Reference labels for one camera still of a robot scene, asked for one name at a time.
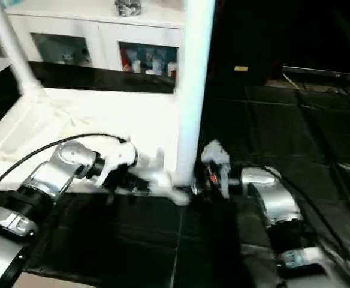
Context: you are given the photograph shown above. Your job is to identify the white compartment tray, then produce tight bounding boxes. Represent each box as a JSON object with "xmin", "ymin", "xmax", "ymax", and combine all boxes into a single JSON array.
[{"xmin": 0, "ymin": 87, "xmax": 194, "ymax": 206}]

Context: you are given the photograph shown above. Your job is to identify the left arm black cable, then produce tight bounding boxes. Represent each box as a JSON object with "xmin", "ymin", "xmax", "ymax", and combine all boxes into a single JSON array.
[{"xmin": 0, "ymin": 133, "xmax": 129, "ymax": 191}]

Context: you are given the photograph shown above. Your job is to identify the long black bar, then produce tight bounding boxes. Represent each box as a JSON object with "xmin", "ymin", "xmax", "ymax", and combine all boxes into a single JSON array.
[{"xmin": 282, "ymin": 66, "xmax": 350, "ymax": 82}]

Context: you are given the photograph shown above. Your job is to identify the black work mat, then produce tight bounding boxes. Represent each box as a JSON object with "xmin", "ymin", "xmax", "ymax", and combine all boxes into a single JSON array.
[{"xmin": 0, "ymin": 60, "xmax": 350, "ymax": 288}]

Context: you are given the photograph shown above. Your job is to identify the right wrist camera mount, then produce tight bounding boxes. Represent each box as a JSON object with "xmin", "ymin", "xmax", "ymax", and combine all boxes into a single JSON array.
[{"xmin": 200, "ymin": 139, "xmax": 231, "ymax": 196}]

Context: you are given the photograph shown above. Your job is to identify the white glass-door cabinet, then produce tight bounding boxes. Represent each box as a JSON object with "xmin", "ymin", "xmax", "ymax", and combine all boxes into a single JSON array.
[{"xmin": 4, "ymin": 0, "xmax": 188, "ymax": 79}]

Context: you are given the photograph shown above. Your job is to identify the silver crumpled object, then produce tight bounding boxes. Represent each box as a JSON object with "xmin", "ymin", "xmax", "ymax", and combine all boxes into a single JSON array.
[{"xmin": 115, "ymin": 0, "xmax": 143, "ymax": 16}]

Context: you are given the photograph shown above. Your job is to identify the small red bottle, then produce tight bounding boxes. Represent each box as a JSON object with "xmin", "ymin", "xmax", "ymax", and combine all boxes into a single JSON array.
[{"xmin": 121, "ymin": 49, "xmax": 131, "ymax": 71}]

